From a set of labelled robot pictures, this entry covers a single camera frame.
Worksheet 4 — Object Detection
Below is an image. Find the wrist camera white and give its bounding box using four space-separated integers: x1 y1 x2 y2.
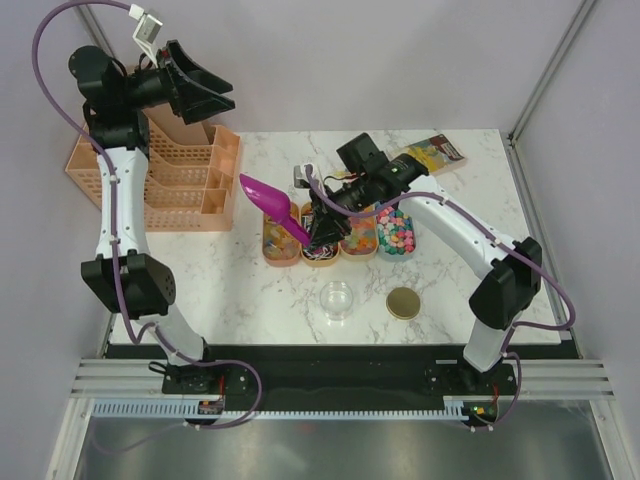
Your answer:
293 163 315 190
128 4 163 62

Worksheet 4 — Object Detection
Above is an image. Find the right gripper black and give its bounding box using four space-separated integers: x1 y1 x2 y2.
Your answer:
308 175 373 250

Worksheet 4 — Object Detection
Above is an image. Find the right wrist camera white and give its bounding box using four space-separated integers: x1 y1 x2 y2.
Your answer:
293 163 315 190

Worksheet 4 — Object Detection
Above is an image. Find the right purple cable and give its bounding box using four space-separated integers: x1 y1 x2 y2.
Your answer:
304 167 577 436

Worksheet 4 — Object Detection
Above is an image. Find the peach tray of gummy candies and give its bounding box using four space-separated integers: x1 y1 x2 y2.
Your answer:
261 213 301 268

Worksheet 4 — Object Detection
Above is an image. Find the yellow illustrated book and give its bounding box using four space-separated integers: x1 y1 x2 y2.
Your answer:
391 133 467 175

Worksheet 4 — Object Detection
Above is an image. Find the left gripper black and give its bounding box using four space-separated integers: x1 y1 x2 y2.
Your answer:
119 41 234 125

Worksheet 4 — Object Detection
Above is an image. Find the tan tray of translucent stars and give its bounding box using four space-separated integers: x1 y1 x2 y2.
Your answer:
339 216 379 261

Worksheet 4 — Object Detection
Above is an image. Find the grey tray of colourful stars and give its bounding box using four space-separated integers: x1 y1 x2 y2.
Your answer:
376 207 416 261

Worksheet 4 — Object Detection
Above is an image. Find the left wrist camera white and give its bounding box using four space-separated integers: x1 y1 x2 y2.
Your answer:
128 4 163 62

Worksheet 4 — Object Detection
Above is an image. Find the tan tray of lollipops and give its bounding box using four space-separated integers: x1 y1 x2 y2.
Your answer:
300 202 340 266

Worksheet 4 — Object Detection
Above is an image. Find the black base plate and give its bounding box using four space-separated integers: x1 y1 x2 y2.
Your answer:
148 346 516 411

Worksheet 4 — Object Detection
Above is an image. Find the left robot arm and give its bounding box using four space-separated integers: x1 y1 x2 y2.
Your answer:
69 40 235 393

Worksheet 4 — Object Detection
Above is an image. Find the gold metal lid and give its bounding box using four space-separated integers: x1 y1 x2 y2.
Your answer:
386 287 421 321

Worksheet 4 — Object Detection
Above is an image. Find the magenta plastic scoop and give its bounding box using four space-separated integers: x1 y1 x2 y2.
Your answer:
239 173 311 247

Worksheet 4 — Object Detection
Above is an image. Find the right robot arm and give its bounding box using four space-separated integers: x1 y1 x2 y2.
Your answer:
294 133 542 394

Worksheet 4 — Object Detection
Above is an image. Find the clear glass jar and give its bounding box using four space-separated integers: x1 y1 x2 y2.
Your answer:
319 281 354 321

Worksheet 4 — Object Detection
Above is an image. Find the white slotted cable duct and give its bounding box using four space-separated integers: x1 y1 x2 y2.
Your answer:
91 398 472 421

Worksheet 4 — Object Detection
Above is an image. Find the peach plastic file organizer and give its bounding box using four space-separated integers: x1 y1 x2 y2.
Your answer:
63 104 243 235

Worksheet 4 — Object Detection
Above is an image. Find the aluminium frame rail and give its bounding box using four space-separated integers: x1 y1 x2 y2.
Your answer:
71 359 613 400

